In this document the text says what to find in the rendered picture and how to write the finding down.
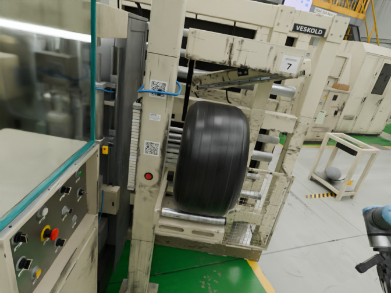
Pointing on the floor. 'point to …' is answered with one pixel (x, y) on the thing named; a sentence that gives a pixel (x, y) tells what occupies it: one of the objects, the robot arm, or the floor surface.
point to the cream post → (154, 134)
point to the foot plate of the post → (148, 287)
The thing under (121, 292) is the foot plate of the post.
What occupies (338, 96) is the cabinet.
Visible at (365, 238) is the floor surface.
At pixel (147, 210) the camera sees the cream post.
